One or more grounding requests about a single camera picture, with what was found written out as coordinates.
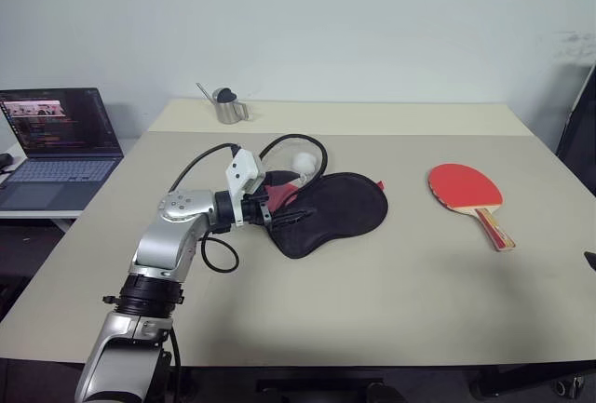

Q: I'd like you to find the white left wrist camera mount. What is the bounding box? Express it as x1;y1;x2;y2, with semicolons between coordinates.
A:
224;145;262;228

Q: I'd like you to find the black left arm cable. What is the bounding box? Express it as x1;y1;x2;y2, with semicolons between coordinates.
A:
160;141;241;403

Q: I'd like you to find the red table tennis paddle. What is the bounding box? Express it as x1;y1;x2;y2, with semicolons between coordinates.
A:
427;162;518;253

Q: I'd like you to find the red and black paddle case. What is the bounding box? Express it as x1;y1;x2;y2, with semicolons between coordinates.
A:
258;134;390;261

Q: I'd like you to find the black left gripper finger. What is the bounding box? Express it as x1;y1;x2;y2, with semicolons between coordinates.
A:
271;208;313;229
265;168;302;188

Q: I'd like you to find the white fluffy pompom keychain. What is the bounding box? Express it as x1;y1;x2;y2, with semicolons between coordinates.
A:
291;151;321;185

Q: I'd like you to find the stainless steel spouted jug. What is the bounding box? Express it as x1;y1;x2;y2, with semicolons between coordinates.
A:
195;82;251;126

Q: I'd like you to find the black caster wheel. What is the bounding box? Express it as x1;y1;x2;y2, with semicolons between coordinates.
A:
552;373;589;399

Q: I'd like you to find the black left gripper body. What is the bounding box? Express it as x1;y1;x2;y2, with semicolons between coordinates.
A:
240;182;275;229

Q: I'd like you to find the open grey laptop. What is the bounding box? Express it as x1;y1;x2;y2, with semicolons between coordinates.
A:
0;87;126;212

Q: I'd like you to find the black table frame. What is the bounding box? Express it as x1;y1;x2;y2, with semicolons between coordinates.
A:
176;364;596;403

